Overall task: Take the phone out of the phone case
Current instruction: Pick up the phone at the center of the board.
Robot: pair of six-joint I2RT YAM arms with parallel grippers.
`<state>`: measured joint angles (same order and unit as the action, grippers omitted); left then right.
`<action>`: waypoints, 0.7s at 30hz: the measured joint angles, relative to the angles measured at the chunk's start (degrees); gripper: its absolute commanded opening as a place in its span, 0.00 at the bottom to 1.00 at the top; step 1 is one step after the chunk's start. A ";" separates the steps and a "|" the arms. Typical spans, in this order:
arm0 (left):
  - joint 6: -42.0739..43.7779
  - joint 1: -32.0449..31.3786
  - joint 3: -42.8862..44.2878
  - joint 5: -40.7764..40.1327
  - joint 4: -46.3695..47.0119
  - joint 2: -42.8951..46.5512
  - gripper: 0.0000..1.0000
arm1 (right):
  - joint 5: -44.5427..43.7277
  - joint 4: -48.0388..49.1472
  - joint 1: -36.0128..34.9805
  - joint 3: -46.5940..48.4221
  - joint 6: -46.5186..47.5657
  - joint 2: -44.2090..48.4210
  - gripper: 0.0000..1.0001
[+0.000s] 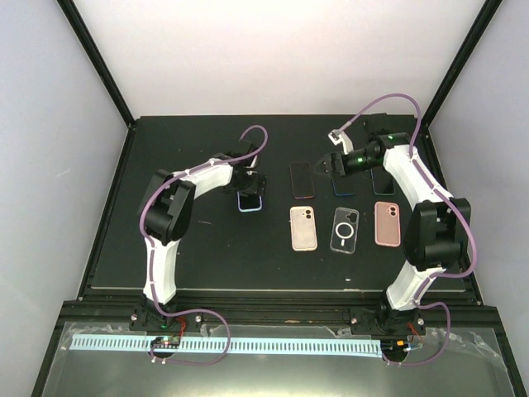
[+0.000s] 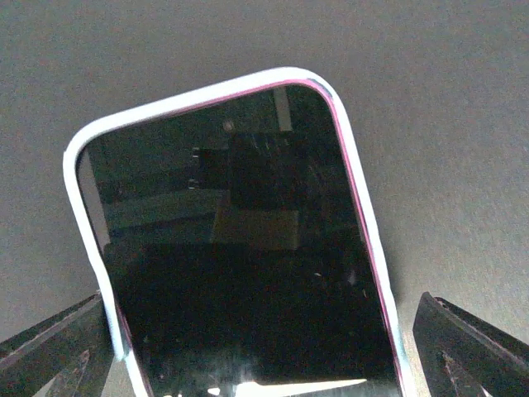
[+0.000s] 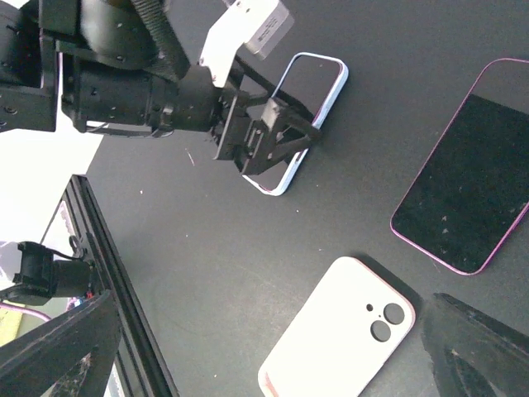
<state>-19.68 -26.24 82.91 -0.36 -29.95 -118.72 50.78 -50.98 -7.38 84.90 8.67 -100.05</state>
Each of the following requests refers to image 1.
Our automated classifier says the phone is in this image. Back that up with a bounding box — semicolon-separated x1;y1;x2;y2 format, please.
289;206;317;251
330;207;360;255
237;192;263;213

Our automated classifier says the blue smartphone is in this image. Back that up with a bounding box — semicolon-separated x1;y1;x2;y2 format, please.
331;175;356;197

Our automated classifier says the magenta smartphone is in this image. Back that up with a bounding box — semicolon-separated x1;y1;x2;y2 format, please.
289;161;315;199

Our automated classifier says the black smartphone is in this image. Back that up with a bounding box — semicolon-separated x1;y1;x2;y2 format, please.
371;167;395;195

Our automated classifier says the pink phone case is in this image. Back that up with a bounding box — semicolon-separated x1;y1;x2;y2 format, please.
374;201;401;247

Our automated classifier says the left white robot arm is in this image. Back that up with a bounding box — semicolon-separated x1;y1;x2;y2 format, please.
139;141;265;330

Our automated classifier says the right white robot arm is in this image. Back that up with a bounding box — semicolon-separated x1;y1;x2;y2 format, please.
319;122;475;333

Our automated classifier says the left controller board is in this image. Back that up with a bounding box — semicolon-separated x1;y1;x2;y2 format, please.
150;336;181;350

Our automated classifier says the controller board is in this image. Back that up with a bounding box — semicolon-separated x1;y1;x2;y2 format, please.
150;336;181;350
380;339;419;356

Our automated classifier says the right controller board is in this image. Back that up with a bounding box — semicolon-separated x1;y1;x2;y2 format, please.
380;339;419;356

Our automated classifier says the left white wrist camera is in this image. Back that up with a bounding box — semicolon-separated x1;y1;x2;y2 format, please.
246;155;260;170

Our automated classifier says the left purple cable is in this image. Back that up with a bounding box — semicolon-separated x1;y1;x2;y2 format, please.
139;125;269;366

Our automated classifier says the right black frame post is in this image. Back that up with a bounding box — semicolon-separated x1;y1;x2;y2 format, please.
422;0;503;125

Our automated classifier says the black frame post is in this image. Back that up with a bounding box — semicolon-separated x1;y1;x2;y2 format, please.
56;0;136;128
422;0;503;125

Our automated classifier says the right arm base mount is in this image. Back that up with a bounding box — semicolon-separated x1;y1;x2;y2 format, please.
349;304;426;337

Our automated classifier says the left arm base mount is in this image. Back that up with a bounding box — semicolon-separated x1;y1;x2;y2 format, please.
129;306;202;334

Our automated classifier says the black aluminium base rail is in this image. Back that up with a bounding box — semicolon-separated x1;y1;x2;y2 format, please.
78;289;439;332

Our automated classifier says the light blue slotted cable duct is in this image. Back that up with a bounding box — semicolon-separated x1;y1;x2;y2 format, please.
69;334;383;358

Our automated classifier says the left black frame post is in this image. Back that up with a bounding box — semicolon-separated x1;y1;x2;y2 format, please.
56;0;136;128

